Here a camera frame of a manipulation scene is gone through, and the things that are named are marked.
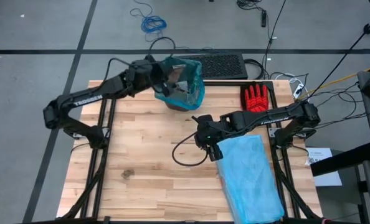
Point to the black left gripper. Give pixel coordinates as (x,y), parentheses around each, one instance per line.
(146,74)

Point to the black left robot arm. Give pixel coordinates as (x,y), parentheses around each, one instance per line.
(88,100)

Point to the black stand pole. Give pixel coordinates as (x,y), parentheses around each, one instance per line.
(369,28)

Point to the crumpled brown paper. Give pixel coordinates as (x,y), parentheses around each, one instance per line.
(127,173)

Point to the black cart crossbar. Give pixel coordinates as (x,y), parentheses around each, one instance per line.
(344,160)

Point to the dark grey trash bin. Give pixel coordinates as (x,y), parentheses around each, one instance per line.
(176,107)

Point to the black power strip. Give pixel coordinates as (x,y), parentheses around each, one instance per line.
(263,19)

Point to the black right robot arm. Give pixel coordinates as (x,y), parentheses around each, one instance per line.
(275,118)

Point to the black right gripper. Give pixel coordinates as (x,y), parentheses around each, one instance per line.
(208,130)

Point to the white paper sheet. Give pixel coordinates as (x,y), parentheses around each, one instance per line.
(323,155)

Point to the black keyboard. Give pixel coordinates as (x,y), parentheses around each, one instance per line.
(222,67)

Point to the red and black work glove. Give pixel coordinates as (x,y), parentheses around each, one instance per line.
(255,98)

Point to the light blue plastic bags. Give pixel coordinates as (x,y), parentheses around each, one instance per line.
(250,177)

